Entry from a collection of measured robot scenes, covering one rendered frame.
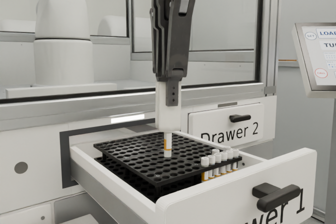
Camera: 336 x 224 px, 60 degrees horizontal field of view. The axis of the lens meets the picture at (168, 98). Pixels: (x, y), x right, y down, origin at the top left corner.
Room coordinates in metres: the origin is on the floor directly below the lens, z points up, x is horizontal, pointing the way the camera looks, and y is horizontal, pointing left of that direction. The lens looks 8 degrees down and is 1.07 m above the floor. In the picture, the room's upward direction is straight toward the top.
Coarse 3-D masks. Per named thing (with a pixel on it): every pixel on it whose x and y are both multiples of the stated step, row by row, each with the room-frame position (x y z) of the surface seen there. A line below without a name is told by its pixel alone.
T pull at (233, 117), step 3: (234, 114) 0.79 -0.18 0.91; (237, 114) 0.79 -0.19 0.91; (246, 114) 0.78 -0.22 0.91; (231, 117) 0.75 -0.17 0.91; (234, 117) 0.75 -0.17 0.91; (237, 117) 0.75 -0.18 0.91; (240, 117) 0.76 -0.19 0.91; (243, 117) 0.76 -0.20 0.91; (246, 117) 0.77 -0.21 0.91; (249, 117) 0.78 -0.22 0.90; (231, 120) 0.74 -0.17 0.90; (234, 120) 0.74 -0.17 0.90; (237, 120) 0.75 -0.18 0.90; (240, 120) 0.76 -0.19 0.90; (243, 120) 0.77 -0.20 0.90
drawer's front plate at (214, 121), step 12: (228, 108) 0.79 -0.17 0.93; (240, 108) 0.81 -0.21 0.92; (252, 108) 0.84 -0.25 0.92; (192, 120) 0.71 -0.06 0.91; (204, 120) 0.73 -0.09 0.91; (216, 120) 0.76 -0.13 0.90; (228, 120) 0.78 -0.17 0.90; (252, 120) 0.84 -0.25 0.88; (192, 132) 0.71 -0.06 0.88; (204, 132) 0.73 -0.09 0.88; (216, 132) 0.76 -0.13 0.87; (228, 132) 0.78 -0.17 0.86; (252, 132) 0.85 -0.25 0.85; (228, 144) 0.78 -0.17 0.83
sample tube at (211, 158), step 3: (207, 156) 0.45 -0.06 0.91; (210, 156) 0.44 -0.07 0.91; (213, 156) 0.44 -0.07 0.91; (210, 159) 0.44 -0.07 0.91; (213, 159) 0.44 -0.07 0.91; (210, 162) 0.44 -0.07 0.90; (213, 162) 0.44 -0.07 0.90; (210, 171) 0.44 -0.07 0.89; (213, 171) 0.44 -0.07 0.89; (210, 174) 0.44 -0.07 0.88; (213, 174) 0.44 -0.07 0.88; (210, 177) 0.44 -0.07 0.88; (213, 177) 0.44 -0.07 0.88
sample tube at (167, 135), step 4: (164, 132) 0.39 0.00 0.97; (168, 132) 0.39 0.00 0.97; (164, 136) 0.39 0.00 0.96; (168, 136) 0.39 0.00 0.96; (164, 140) 0.39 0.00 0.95; (168, 140) 0.39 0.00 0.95; (164, 144) 0.39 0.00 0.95; (168, 144) 0.39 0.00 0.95; (164, 148) 0.39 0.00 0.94; (168, 148) 0.39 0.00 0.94; (164, 152) 0.39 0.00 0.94; (168, 152) 0.39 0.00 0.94; (164, 156) 0.39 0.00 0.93; (168, 156) 0.39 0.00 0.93
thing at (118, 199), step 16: (80, 144) 0.57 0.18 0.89; (208, 144) 0.58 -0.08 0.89; (80, 160) 0.50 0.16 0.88; (240, 160) 0.51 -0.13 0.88; (256, 160) 0.48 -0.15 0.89; (80, 176) 0.50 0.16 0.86; (96, 176) 0.44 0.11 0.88; (112, 176) 0.41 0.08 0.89; (96, 192) 0.44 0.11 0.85; (112, 192) 0.40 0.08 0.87; (128, 192) 0.36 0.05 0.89; (112, 208) 0.39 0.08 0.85; (128, 208) 0.35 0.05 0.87; (144, 208) 0.33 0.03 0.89
